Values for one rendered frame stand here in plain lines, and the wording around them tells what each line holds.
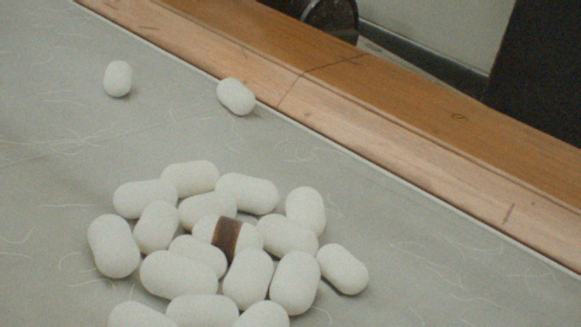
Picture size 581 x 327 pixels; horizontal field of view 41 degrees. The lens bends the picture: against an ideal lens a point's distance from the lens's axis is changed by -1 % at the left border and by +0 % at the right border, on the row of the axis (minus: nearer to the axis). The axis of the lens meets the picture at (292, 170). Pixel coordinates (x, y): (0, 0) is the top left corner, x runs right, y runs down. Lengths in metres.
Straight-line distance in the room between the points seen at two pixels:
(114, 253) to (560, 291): 0.24
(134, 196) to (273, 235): 0.07
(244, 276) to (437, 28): 2.39
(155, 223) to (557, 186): 0.25
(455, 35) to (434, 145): 2.18
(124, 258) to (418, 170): 0.22
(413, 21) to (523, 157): 2.25
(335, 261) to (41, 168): 0.18
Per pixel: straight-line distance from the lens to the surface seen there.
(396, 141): 0.53
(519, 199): 0.50
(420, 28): 2.76
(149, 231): 0.39
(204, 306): 0.35
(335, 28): 1.23
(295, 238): 0.40
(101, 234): 0.38
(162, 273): 0.36
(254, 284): 0.36
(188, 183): 0.44
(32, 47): 0.62
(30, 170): 0.46
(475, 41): 2.66
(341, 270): 0.39
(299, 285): 0.37
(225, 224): 0.40
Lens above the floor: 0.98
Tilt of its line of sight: 29 degrees down
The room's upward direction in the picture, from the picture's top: 12 degrees clockwise
